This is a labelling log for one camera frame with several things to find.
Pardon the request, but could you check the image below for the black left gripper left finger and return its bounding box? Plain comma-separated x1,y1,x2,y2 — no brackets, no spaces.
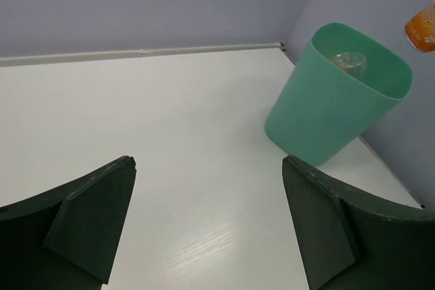
1,156,137,289

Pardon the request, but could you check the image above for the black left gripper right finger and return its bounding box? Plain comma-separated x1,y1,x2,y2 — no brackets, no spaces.
282,156,434,289

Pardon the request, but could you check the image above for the clear jar with silver rim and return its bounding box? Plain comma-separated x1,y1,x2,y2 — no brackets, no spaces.
329,52,367,79

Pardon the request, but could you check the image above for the long orange label bottle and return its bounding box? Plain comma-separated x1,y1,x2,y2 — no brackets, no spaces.
404,4,435,53

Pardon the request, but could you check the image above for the green plastic bin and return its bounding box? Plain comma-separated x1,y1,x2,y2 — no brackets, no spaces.
264,22,413,166

